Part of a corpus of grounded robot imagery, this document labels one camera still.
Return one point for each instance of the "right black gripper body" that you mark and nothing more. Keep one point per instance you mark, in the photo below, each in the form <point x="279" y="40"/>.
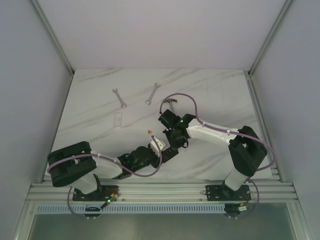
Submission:
<point x="174" y="141"/>

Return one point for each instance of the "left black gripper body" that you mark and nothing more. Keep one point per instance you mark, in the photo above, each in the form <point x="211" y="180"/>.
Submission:
<point x="164" y="154"/>

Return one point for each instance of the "black fuse box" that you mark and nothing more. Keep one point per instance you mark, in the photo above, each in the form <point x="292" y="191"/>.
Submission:
<point x="168" y="154"/>

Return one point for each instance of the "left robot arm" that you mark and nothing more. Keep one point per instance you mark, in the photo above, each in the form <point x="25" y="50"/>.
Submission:
<point x="79" y="167"/>

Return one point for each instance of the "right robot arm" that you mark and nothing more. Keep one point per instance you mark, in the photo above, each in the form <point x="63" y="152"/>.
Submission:
<point x="246" y="150"/>

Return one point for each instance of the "clear fuse box lid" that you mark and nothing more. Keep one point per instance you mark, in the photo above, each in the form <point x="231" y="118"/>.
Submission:
<point x="118" y="117"/>

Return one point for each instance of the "right silver wrench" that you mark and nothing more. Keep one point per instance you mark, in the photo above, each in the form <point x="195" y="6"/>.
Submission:
<point x="149" y="100"/>

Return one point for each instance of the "silver wrench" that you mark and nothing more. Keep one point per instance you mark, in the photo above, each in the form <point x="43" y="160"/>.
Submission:
<point x="122" y="103"/>
<point x="149" y="100"/>

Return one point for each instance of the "left silver wrench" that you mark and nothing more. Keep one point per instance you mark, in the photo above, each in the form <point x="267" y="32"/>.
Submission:
<point x="122" y="103"/>

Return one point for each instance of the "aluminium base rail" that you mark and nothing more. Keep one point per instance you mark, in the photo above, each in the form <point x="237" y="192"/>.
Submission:
<point x="138" y="191"/>

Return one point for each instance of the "black handled claw hammer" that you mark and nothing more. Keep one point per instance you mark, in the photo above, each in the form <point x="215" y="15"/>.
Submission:
<point x="171" y="102"/>

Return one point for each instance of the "grey slotted cable duct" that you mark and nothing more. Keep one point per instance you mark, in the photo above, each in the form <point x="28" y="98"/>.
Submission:
<point x="130" y="208"/>

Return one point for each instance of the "right aluminium frame post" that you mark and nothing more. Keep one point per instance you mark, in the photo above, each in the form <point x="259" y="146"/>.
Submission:
<point x="279" y="20"/>

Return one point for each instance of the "aluminium frame post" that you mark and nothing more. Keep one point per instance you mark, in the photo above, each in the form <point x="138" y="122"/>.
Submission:
<point x="52" y="36"/>
<point x="279" y="20"/>

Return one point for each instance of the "left aluminium frame post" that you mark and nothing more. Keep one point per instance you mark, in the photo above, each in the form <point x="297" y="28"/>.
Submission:
<point x="52" y="36"/>

